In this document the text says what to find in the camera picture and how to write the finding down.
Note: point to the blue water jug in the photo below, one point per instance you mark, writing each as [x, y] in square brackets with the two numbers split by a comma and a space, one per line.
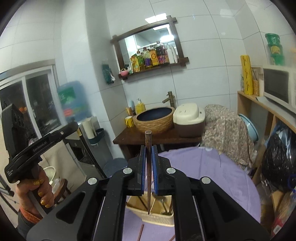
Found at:
[74, 102]

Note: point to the yellow mug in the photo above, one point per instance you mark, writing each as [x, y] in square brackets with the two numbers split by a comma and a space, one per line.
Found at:
[129, 121]

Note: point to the dark wooden sink cabinet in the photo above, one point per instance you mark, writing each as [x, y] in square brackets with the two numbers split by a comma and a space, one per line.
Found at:
[130, 141]

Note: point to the left hand yellow nails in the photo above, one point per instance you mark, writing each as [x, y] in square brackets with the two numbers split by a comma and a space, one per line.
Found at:
[35, 195]

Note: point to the light blue plastic basin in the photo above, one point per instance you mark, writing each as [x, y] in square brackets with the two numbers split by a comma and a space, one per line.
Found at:
[252, 131]

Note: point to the beige perforated utensil holder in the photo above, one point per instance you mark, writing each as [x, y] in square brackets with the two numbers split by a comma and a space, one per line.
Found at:
[157, 216]

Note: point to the woven basket sink basin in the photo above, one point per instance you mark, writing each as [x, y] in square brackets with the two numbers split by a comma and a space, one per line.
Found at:
[156, 120]

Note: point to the white microwave oven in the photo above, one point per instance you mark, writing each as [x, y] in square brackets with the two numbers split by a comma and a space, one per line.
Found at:
[279, 85]

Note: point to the floral patterned cloth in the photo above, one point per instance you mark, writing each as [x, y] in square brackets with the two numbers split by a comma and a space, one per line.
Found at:
[228, 134]

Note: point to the purple floral tablecloth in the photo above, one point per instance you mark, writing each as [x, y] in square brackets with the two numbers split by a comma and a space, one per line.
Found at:
[201, 209]

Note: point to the bamboo style faucet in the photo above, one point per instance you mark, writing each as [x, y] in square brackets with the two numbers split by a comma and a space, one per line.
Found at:
[170, 98]

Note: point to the brown wooden chopstick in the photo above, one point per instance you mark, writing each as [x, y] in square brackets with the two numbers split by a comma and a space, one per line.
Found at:
[140, 232]

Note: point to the light wooden shelf unit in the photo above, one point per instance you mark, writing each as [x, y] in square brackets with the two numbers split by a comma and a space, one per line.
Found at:
[265, 115]

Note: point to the paper cup stack holder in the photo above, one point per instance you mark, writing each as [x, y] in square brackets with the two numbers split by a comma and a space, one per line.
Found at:
[94, 135]

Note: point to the black trash bag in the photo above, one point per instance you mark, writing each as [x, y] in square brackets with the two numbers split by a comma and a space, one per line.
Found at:
[278, 164]

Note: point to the grey water dispenser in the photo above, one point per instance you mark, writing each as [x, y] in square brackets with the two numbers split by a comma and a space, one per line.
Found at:
[90, 159]

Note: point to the rice cooker white brown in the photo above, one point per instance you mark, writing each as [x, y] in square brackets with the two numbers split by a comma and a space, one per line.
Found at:
[189, 120]

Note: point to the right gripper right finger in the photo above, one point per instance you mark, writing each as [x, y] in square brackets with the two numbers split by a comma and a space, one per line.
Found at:
[202, 210]

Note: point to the wood framed wall mirror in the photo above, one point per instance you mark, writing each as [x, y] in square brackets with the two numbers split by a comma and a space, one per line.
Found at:
[164, 31]

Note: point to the sliding glass window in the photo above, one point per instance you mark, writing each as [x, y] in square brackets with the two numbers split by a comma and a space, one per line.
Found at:
[34, 93]

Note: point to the yellow soap dispenser bottle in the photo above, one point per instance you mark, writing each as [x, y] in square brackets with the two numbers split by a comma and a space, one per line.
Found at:
[140, 107]

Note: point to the reddish brown chopstick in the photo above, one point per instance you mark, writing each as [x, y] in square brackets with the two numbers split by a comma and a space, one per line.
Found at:
[148, 146]

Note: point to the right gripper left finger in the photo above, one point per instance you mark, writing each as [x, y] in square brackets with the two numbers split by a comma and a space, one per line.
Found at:
[94, 211]

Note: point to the dark wooden wall shelf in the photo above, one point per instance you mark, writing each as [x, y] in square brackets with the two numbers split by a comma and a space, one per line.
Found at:
[181, 62]

